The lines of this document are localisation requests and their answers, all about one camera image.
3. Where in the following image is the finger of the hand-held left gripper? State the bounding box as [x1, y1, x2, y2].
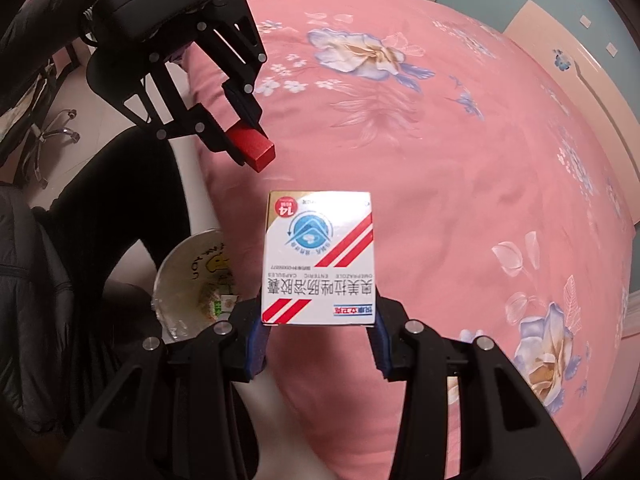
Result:
[196, 0, 269, 130]
[120, 52, 249, 167]

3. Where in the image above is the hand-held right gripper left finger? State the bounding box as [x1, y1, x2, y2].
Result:
[57, 297, 271, 480]

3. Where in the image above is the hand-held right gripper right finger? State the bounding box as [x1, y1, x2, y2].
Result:
[367, 295, 583, 480]

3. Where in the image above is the red box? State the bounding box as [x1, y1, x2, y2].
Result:
[225, 120, 277, 175]

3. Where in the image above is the white printed paper bowl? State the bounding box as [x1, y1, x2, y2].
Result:
[151, 228, 238, 346]

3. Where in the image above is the white medicine box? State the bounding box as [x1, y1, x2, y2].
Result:
[261, 190, 377, 328]

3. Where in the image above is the person's left forearm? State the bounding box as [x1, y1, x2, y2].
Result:
[0, 0, 116, 61]

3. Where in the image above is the crumpled green white wrapper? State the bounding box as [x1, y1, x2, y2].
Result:
[197, 280, 238, 323]

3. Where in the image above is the office chair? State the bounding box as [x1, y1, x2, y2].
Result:
[0, 57, 81, 188]

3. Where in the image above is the pink floral blanket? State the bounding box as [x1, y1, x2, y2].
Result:
[182, 0, 636, 480]

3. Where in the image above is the black padded jacket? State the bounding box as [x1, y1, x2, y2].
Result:
[0, 180, 76, 431]

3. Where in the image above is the beige headboard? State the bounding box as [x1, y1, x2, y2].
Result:
[502, 0, 640, 161]

